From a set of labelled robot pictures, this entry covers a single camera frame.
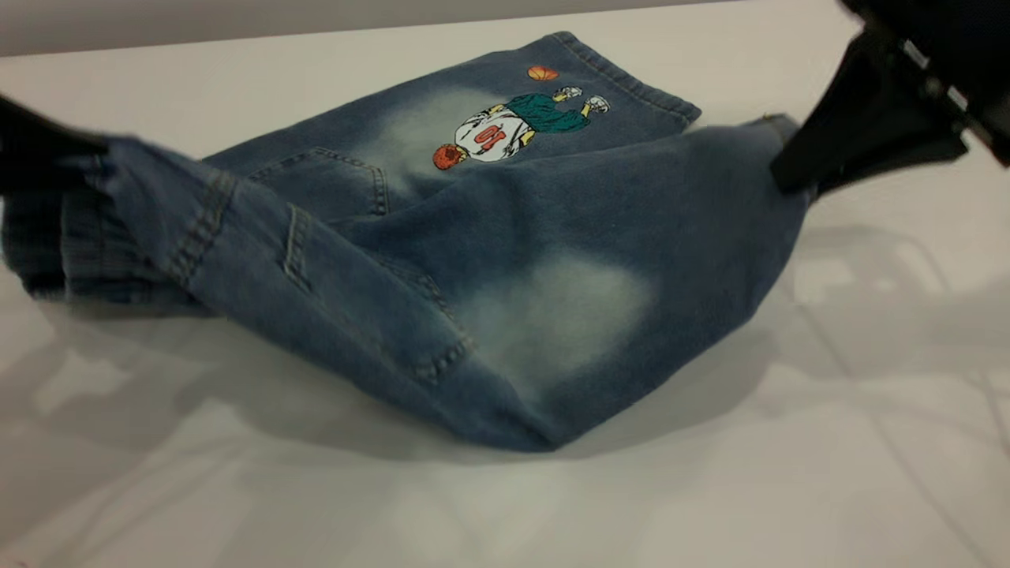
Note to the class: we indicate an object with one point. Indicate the blue denim pants with print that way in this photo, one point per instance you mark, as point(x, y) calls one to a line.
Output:
point(513, 260)

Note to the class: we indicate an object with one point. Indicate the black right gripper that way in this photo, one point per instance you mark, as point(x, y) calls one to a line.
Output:
point(955, 47)

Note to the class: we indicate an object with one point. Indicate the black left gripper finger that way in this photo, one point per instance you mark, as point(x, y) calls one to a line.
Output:
point(39, 138)

